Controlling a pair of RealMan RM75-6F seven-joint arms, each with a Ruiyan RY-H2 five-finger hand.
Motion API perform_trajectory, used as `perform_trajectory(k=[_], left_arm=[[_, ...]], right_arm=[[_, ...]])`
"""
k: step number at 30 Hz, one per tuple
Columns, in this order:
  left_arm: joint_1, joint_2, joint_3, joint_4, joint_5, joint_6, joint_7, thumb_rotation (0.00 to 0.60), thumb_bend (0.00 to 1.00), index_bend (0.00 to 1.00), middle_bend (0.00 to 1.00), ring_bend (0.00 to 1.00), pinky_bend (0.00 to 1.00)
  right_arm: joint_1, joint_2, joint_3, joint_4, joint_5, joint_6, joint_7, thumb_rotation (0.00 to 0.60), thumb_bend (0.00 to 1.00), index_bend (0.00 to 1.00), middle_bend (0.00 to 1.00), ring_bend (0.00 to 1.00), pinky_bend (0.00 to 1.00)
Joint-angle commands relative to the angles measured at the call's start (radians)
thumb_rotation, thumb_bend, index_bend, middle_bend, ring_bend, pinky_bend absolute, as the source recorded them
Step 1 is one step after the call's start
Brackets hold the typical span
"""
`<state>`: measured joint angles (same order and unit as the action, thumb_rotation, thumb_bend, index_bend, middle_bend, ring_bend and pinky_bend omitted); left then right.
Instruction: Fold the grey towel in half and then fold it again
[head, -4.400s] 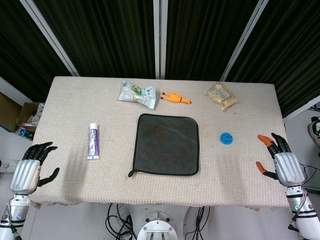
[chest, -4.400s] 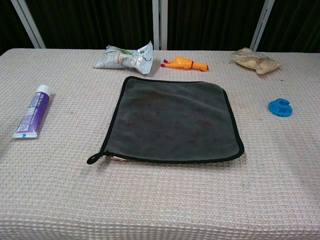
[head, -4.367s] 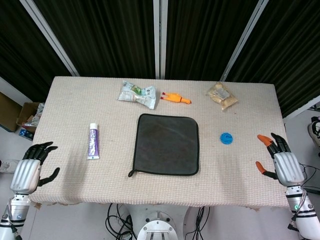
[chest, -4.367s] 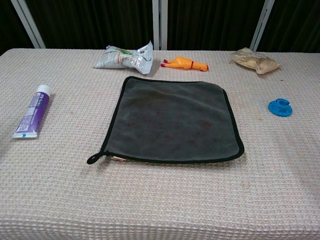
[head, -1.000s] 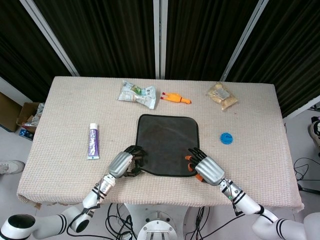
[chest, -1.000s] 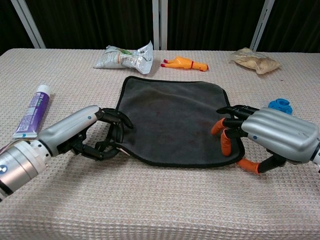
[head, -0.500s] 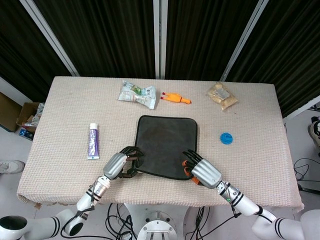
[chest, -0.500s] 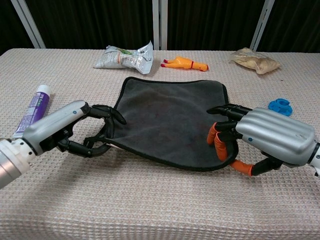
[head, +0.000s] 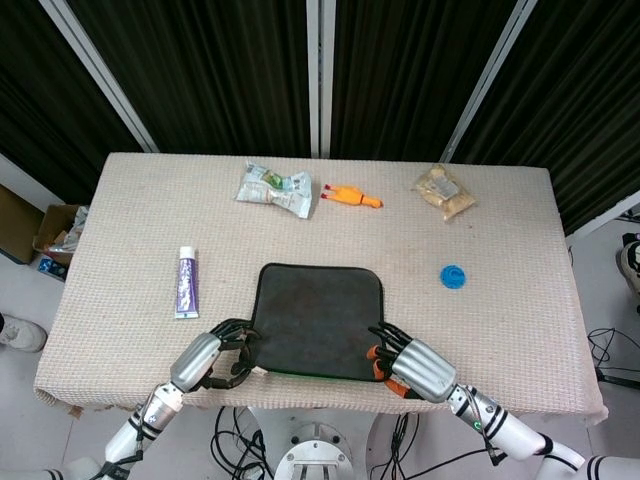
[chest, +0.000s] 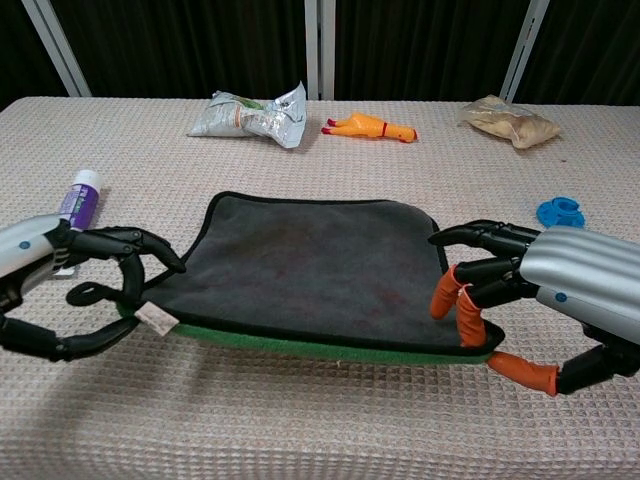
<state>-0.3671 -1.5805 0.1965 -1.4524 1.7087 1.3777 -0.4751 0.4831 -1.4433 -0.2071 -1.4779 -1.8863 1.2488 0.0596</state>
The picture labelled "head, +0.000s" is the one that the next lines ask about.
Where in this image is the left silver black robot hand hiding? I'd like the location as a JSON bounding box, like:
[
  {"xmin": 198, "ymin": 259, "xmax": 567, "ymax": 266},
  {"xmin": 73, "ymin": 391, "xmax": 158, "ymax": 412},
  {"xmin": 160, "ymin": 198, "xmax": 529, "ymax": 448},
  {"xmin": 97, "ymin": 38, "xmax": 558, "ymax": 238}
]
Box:
[{"xmin": 169, "ymin": 317, "xmax": 266, "ymax": 394}]

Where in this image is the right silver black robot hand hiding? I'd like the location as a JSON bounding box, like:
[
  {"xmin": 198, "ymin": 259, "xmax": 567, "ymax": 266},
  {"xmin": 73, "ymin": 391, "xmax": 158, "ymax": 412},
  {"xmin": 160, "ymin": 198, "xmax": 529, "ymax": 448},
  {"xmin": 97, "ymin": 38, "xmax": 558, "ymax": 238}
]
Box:
[{"xmin": 367, "ymin": 322, "xmax": 458, "ymax": 404}]

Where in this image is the dark green cloth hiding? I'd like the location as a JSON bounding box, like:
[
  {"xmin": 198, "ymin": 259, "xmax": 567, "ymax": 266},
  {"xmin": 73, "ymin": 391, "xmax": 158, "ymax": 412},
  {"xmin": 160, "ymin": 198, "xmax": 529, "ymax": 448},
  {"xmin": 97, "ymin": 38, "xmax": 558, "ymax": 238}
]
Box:
[{"xmin": 248, "ymin": 262, "xmax": 385, "ymax": 383}]

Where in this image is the purple white toothpaste tube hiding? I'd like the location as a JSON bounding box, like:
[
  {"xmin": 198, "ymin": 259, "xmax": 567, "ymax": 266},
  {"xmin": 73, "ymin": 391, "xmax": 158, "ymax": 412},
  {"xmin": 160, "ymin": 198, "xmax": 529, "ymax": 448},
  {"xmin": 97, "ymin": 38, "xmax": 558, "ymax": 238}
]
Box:
[{"xmin": 173, "ymin": 245, "xmax": 200, "ymax": 320}]

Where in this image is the blue round plastic flange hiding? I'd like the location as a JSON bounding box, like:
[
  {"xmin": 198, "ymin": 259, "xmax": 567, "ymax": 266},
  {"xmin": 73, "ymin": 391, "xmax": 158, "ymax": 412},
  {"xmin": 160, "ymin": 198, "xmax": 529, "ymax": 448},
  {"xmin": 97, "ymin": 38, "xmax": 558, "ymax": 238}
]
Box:
[{"xmin": 439, "ymin": 263, "xmax": 468, "ymax": 290}]

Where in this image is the beige waffle tablecloth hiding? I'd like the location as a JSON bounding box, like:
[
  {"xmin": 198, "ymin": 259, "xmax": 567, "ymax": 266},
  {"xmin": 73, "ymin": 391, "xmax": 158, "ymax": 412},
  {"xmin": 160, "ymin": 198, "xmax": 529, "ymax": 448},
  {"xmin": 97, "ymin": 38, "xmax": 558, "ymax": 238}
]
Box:
[{"xmin": 33, "ymin": 152, "xmax": 610, "ymax": 426}]

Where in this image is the white robot torso base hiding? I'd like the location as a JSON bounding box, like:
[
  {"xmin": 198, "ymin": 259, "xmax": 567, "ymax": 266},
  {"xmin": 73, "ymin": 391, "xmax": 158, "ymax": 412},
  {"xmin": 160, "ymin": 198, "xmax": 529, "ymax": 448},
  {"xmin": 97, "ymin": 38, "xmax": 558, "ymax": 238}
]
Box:
[{"xmin": 247, "ymin": 405, "xmax": 396, "ymax": 480}]

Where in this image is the blue packet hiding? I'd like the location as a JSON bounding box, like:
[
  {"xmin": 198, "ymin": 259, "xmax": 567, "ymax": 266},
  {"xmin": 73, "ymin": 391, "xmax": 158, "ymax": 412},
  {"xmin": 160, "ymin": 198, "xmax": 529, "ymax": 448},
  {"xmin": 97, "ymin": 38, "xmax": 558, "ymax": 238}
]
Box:
[{"xmin": 38, "ymin": 255, "xmax": 69, "ymax": 280}]

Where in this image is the white sneaker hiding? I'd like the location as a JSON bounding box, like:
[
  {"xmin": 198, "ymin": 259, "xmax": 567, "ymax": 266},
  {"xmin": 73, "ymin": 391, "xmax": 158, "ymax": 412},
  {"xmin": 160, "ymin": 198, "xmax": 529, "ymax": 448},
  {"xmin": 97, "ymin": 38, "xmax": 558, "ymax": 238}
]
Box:
[{"xmin": 0, "ymin": 312, "xmax": 49, "ymax": 354}]

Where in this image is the crumpled silver snack bag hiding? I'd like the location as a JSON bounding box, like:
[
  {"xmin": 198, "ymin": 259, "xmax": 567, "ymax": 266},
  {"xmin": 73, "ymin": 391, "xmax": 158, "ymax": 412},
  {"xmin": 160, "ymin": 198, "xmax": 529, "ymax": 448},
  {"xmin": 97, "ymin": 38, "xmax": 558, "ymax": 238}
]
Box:
[{"xmin": 234, "ymin": 160, "xmax": 313, "ymax": 220}]

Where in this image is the clear bag of beige snacks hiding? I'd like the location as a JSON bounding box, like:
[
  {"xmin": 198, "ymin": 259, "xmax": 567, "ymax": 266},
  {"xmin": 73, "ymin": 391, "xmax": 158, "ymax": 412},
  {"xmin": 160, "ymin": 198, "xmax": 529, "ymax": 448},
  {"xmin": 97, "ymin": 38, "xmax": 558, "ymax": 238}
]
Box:
[{"xmin": 411, "ymin": 163, "xmax": 477, "ymax": 224}]

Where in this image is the yellow rubber chicken toy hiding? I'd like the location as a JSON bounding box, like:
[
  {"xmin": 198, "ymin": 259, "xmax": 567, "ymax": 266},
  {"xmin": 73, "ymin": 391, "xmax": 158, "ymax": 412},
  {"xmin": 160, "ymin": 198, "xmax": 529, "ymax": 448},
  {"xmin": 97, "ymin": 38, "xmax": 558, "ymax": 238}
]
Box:
[{"xmin": 320, "ymin": 183, "xmax": 385, "ymax": 210}]

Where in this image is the open cardboard box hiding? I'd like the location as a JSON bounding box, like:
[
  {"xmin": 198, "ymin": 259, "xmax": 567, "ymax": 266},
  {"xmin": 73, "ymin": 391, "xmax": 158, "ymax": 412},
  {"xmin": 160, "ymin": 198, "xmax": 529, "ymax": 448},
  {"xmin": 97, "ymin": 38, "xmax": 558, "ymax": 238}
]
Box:
[{"xmin": 32, "ymin": 203, "xmax": 91, "ymax": 266}]

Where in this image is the brown flat cardboard panel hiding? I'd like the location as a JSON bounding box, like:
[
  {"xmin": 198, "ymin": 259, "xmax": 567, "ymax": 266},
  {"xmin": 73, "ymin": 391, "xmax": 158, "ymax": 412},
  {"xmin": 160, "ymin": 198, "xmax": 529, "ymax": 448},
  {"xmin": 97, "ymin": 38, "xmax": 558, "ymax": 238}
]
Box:
[{"xmin": 0, "ymin": 183, "xmax": 45, "ymax": 264}]

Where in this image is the black and white shoe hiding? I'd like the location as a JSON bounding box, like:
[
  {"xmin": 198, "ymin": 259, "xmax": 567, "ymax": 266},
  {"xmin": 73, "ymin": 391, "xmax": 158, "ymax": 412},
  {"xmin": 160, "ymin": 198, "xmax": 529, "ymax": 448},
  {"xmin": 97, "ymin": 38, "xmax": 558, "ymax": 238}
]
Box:
[{"xmin": 615, "ymin": 233, "xmax": 640, "ymax": 314}]

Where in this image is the black curtain panel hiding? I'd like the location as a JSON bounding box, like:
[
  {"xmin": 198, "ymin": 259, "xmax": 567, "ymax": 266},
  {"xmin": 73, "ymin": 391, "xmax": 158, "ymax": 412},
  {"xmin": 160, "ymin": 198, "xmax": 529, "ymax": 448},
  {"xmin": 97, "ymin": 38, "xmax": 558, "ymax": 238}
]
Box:
[
  {"xmin": 0, "ymin": 0, "xmax": 146, "ymax": 206},
  {"xmin": 67, "ymin": 0, "xmax": 314, "ymax": 157},
  {"xmin": 329, "ymin": 0, "xmax": 524, "ymax": 162},
  {"xmin": 452, "ymin": 0, "xmax": 640, "ymax": 236}
]

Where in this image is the black floor cable bundle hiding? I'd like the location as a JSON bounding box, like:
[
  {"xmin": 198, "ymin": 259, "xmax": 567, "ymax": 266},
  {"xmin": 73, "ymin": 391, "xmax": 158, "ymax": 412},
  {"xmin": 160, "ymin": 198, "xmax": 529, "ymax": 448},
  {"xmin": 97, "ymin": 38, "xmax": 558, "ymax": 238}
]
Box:
[
  {"xmin": 585, "ymin": 327, "xmax": 640, "ymax": 391},
  {"xmin": 209, "ymin": 407, "xmax": 275, "ymax": 480},
  {"xmin": 369, "ymin": 412, "xmax": 451, "ymax": 480}
]

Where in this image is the white frame base rail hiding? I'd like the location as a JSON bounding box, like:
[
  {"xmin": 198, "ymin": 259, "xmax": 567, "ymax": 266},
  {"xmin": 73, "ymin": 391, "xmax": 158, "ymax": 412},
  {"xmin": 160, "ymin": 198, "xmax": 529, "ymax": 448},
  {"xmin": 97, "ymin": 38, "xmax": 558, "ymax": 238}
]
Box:
[{"xmin": 567, "ymin": 189, "xmax": 640, "ymax": 239}]

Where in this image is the white metal frame post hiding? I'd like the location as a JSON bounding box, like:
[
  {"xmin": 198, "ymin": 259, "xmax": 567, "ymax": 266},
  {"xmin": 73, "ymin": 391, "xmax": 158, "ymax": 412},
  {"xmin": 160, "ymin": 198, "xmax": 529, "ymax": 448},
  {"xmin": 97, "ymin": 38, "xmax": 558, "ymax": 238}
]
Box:
[
  {"xmin": 321, "ymin": 0, "xmax": 337, "ymax": 159},
  {"xmin": 305, "ymin": 0, "xmax": 321, "ymax": 159},
  {"xmin": 439, "ymin": 0, "xmax": 539, "ymax": 164},
  {"xmin": 38, "ymin": 0, "xmax": 160, "ymax": 154}
]

